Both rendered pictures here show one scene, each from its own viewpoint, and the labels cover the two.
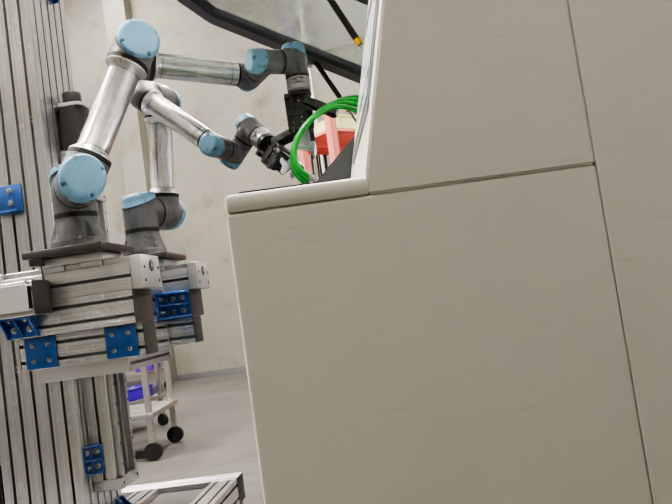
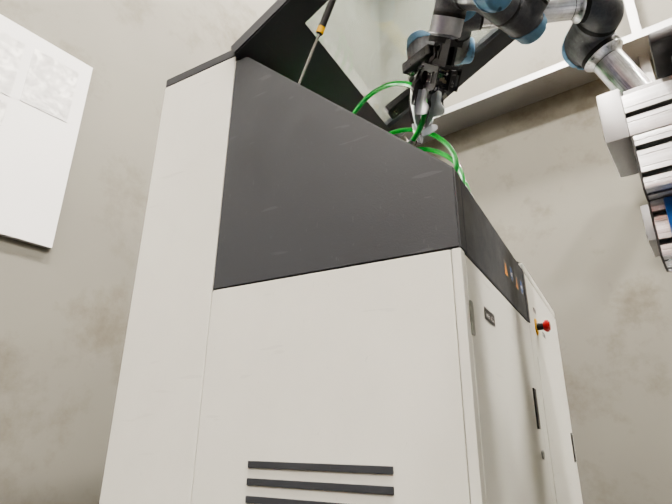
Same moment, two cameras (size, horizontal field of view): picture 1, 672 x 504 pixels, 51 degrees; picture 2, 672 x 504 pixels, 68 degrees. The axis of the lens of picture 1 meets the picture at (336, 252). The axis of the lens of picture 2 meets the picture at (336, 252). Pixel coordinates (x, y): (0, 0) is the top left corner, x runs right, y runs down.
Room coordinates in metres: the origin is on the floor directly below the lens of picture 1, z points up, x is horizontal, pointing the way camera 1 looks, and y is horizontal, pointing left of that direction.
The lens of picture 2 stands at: (3.26, 0.46, 0.47)
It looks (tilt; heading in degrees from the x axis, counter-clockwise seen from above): 21 degrees up; 212
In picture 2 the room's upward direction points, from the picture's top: 1 degrees clockwise
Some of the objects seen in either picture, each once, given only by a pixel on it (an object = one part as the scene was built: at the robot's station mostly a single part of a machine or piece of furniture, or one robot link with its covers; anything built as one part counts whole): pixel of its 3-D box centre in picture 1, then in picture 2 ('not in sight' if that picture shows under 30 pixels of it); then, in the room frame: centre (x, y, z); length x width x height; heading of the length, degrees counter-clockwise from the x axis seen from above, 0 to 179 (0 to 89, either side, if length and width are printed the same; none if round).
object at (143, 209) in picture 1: (141, 210); not in sight; (2.44, 0.66, 1.20); 0.13 x 0.12 x 0.14; 158
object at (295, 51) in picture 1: (294, 61); (420, 52); (2.14, 0.05, 1.55); 0.09 x 0.08 x 0.11; 118
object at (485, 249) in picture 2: not in sight; (491, 263); (2.11, 0.18, 0.87); 0.62 x 0.04 x 0.16; 2
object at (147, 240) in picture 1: (143, 243); not in sight; (2.44, 0.66, 1.09); 0.15 x 0.15 x 0.10
